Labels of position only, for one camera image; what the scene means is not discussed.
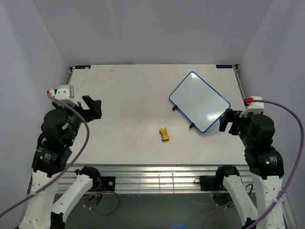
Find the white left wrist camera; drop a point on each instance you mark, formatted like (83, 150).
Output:
(64, 93)

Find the blue framed whiteboard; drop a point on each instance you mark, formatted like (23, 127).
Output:
(199, 101)

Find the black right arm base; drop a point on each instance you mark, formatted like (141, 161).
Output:
(209, 183)

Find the wire whiteboard stand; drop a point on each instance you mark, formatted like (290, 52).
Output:
(192, 125)

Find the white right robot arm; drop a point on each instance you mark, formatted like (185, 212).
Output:
(266, 168)

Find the aluminium table frame rail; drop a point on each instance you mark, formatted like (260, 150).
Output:
(153, 179)

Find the blue corner label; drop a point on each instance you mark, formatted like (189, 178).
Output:
(82, 67)
(224, 66)

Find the blue left corner label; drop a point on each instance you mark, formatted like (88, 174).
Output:
(82, 67)

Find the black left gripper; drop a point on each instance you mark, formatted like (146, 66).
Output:
(95, 108)

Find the blue right corner label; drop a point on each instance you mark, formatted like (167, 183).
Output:
(224, 66)

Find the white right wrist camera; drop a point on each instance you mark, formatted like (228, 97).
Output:
(253, 107)

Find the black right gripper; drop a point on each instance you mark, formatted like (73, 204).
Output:
(229, 115)

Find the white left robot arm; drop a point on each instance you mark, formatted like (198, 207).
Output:
(48, 165)

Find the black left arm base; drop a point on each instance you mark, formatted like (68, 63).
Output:
(103, 184)

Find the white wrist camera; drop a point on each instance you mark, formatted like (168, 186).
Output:
(253, 107)
(64, 93)

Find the yellow whiteboard eraser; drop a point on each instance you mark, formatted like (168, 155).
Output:
(164, 134)

